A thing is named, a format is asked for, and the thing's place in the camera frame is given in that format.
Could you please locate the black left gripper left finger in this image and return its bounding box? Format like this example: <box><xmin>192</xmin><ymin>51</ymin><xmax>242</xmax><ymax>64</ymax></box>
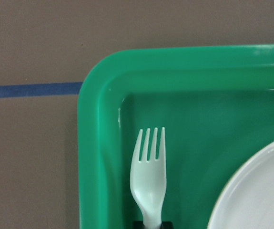
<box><xmin>133</xmin><ymin>221</ymin><xmax>145</xmax><ymax>229</ymax></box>

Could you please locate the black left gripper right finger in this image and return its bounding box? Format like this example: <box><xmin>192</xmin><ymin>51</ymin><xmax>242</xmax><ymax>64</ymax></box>
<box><xmin>161</xmin><ymin>221</ymin><xmax>173</xmax><ymax>229</ymax></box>

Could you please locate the white plastic fork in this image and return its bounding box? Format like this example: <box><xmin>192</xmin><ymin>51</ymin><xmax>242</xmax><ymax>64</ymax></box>
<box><xmin>130</xmin><ymin>127</ymin><xmax>167</xmax><ymax>229</ymax></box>

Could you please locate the white plate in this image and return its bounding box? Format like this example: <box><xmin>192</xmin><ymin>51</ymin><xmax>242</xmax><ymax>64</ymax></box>
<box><xmin>207</xmin><ymin>142</ymin><xmax>274</xmax><ymax>229</ymax></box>

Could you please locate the green plastic tray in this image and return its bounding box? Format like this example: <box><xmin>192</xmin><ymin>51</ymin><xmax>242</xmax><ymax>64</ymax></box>
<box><xmin>77</xmin><ymin>44</ymin><xmax>274</xmax><ymax>229</ymax></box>

